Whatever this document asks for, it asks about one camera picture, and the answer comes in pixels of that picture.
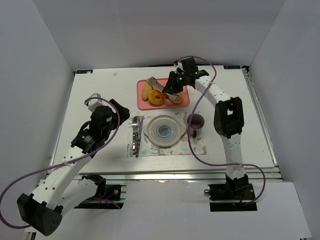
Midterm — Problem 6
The orange donut bread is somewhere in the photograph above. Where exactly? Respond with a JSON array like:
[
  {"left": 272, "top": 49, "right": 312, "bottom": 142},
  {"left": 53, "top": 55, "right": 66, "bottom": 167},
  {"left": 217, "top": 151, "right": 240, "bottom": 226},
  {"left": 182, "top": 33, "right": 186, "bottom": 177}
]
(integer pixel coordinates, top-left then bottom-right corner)
[{"left": 148, "top": 89, "right": 166, "bottom": 106}]

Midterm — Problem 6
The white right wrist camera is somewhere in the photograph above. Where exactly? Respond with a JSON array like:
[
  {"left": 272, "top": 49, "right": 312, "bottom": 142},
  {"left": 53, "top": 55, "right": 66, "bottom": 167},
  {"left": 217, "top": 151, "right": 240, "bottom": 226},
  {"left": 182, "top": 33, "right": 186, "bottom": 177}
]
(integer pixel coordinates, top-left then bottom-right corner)
[{"left": 173, "top": 60, "right": 184, "bottom": 75}]

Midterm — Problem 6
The glazed ring bread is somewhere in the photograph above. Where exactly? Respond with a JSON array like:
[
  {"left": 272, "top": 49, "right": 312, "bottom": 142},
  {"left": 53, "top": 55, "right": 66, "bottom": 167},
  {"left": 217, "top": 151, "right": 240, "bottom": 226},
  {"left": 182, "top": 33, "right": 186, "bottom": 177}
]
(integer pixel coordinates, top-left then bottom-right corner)
[{"left": 168, "top": 92, "right": 185, "bottom": 105}]

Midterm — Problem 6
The blue label sticker left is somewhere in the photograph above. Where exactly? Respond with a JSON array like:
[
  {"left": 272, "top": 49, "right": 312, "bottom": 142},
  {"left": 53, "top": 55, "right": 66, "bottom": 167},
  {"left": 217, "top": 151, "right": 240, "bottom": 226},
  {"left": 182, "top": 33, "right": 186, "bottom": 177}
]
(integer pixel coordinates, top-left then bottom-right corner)
[{"left": 75, "top": 69, "right": 93, "bottom": 75}]

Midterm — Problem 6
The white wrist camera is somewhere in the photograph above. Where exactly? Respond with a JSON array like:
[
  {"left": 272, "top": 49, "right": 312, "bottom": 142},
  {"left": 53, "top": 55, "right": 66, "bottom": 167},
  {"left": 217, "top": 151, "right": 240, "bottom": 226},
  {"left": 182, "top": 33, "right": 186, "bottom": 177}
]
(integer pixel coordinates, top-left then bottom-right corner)
[
  {"left": 173, "top": 60, "right": 184, "bottom": 75},
  {"left": 84, "top": 92, "right": 104, "bottom": 113}
]

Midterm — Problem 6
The blue label sticker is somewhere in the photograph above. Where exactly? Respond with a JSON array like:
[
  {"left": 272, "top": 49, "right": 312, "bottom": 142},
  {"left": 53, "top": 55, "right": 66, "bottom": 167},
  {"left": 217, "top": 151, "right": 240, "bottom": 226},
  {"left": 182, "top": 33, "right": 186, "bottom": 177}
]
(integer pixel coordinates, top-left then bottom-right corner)
[
  {"left": 223, "top": 65, "right": 241, "bottom": 70},
  {"left": 75, "top": 69, "right": 93, "bottom": 75}
]

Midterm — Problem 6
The blue label sticker right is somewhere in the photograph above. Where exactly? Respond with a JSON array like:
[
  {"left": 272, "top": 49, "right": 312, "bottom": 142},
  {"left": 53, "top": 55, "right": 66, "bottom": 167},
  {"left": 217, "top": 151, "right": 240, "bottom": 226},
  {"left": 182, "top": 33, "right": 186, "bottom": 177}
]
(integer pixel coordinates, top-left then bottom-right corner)
[{"left": 223, "top": 65, "right": 241, "bottom": 70}]

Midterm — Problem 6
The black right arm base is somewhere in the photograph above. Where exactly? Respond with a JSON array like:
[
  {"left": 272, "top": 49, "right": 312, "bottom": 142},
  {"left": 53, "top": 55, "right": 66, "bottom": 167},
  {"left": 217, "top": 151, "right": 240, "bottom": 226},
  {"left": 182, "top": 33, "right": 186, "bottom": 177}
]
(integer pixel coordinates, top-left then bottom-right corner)
[{"left": 203, "top": 174, "right": 258, "bottom": 212}]

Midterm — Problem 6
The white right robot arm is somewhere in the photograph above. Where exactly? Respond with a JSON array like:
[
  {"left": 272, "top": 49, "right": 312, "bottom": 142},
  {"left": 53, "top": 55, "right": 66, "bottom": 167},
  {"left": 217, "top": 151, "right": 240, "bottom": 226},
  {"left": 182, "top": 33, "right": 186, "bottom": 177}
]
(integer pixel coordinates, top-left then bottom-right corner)
[{"left": 162, "top": 56, "right": 249, "bottom": 188}]

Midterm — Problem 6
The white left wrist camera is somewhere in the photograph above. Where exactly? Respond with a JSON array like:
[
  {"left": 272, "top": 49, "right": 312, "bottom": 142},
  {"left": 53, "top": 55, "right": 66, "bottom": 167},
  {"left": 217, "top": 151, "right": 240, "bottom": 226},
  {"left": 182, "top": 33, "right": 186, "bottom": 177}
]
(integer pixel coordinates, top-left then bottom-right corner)
[{"left": 84, "top": 92, "right": 104, "bottom": 113}]

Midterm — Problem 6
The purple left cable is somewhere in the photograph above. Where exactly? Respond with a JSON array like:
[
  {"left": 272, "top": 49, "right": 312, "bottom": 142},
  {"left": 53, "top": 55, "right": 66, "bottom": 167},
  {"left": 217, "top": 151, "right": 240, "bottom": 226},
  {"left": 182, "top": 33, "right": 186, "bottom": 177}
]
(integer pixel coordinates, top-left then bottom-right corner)
[{"left": 0, "top": 97, "right": 121, "bottom": 230}]

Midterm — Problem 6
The metal knife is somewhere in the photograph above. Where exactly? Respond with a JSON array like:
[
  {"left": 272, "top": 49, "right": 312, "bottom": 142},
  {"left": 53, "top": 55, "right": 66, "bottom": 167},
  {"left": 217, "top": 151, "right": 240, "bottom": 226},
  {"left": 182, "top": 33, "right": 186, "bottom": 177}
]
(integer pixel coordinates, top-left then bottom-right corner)
[{"left": 135, "top": 116, "right": 145, "bottom": 158}]

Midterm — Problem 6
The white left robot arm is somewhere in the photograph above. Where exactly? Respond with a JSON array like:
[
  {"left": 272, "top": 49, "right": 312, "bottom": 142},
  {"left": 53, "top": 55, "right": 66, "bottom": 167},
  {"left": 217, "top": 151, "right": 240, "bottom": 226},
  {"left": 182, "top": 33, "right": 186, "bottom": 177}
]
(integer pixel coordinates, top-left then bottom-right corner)
[{"left": 17, "top": 97, "right": 130, "bottom": 236}]

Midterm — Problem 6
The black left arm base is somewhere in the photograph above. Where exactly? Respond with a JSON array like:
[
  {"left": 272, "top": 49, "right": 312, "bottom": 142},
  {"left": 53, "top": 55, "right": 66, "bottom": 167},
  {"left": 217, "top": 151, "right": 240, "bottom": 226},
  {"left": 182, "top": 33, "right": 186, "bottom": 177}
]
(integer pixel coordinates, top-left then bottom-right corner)
[{"left": 75, "top": 173, "right": 127, "bottom": 210}]

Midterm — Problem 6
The pink tray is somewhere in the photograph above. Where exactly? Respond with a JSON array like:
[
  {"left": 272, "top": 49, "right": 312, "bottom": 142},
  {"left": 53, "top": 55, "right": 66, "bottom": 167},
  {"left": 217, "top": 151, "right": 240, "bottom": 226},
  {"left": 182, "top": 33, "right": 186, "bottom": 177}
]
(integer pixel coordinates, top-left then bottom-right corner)
[{"left": 136, "top": 79, "right": 190, "bottom": 111}]

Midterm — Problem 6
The metal fork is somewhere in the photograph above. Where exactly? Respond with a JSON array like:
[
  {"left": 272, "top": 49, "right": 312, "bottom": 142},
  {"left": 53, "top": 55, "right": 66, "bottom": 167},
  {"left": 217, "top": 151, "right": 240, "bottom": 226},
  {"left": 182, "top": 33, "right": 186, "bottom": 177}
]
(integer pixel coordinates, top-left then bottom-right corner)
[{"left": 131, "top": 116, "right": 140, "bottom": 156}]

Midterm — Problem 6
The purple mug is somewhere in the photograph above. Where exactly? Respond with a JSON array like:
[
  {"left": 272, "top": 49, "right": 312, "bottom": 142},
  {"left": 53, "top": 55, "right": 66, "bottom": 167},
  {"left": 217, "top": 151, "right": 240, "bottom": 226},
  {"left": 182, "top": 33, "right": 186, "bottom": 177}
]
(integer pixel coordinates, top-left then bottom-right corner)
[{"left": 186, "top": 113, "right": 205, "bottom": 138}]

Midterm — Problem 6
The floral placemat cloth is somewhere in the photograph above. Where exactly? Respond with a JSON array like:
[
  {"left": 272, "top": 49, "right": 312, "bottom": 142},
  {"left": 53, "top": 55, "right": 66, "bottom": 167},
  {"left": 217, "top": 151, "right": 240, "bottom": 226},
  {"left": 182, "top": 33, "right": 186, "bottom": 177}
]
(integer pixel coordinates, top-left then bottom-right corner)
[{"left": 126, "top": 111, "right": 207, "bottom": 157}]

